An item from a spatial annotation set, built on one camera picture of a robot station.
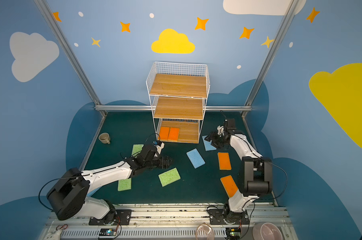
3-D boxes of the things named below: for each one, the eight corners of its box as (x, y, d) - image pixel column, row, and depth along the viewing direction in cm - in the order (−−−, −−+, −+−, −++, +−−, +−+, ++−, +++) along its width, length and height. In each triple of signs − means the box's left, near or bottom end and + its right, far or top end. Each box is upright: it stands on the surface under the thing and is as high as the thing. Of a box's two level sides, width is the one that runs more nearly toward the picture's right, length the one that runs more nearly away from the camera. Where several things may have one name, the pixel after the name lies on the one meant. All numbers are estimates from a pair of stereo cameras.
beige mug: (99, 144, 103) (96, 140, 100) (102, 136, 108) (100, 132, 105) (109, 144, 103) (107, 140, 100) (112, 136, 108) (110, 132, 105)
